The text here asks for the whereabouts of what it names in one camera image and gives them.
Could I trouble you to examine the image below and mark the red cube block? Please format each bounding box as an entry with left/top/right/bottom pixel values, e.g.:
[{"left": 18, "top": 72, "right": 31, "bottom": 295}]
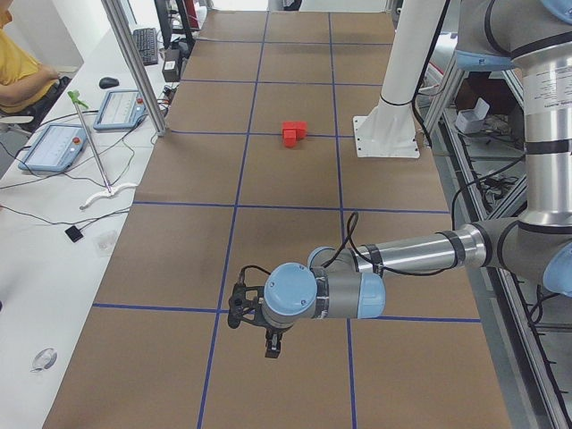
[
  {"left": 282, "top": 121, "right": 298, "bottom": 137},
  {"left": 294, "top": 121, "right": 307, "bottom": 140}
]

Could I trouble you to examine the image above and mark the far blue teach pendant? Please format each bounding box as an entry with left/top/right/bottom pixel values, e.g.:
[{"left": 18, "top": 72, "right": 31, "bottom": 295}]
[{"left": 93, "top": 89, "right": 147, "bottom": 131}]

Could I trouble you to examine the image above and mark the red cube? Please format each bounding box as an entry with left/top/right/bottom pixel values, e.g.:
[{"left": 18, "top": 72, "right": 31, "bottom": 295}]
[{"left": 282, "top": 129, "right": 298, "bottom": 148}]

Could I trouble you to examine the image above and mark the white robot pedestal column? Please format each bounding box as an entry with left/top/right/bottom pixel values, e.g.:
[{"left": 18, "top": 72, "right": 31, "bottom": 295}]
[{"left": 353, "top": 0, "right": 448, "bottom": 159}]

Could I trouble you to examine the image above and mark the reacher grabber stick tool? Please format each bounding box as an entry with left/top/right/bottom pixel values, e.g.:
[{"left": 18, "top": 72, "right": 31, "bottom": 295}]
[{"left": 67, "top": 90, "right": 137, "bottom": 210}]

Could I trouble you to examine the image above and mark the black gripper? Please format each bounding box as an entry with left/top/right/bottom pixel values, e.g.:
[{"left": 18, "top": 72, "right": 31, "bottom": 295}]
[{"left": 265, "top": 325, "right": 290, "bottom": 358}]

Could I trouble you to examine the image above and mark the near blue teach pendant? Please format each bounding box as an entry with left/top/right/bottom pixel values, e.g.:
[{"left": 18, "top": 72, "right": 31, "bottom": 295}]
[{"left": 18, "top": 124, "right": 88, "bottom": 173}]

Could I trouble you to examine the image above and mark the brown paper table mat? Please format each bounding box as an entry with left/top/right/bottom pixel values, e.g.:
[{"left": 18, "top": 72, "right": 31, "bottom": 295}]
[{"left": 41, "top": 9, "right": 513, "bottom": 429}]

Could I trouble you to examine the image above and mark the small white open box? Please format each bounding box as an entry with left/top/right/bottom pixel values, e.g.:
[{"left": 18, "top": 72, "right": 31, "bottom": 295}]
[{"left": 455, "top": 97, "right": 490, "bottom": 134}]

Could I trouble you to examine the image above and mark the black power adapter box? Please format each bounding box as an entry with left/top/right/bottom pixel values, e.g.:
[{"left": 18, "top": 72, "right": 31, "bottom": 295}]
[{"left": 162, "top": 48, "right": 181, "bottom": 83}]

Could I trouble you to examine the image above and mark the aluminium frame post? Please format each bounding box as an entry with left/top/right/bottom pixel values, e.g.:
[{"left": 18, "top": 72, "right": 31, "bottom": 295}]
[{"left": 102, "top": 0, "right": 166, "bottom": 137}]

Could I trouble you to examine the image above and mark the black computer keyboard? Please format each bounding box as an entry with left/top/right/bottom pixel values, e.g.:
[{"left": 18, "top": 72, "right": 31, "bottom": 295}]
[{"left": 132, "top": 28, "right": 158, "bottom": 66}]

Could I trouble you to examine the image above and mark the blue teach pendant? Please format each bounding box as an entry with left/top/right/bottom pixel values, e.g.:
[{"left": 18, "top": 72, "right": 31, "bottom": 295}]
[
  {"left": 93, "top": 89, "right": 147, "bottom": 131},
  {"left": 18, "top": 124, "right": 88, "bottom": 173}
]

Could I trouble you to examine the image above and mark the small black square pad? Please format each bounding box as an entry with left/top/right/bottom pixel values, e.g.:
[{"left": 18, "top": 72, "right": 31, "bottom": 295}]
[{"left": 64, "top": 225, "right": 84, "bottom": 243}]

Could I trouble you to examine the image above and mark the person in yellow shirt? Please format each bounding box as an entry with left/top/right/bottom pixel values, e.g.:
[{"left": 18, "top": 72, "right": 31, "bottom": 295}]
[{"left": 1, "top": 1, "right": 71, "bottom": 132}]

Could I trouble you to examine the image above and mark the black computer mouse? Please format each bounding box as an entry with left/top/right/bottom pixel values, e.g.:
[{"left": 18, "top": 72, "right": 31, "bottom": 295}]
[{"left": 98, "top": 77, "right": 120, "bottom": 89}]

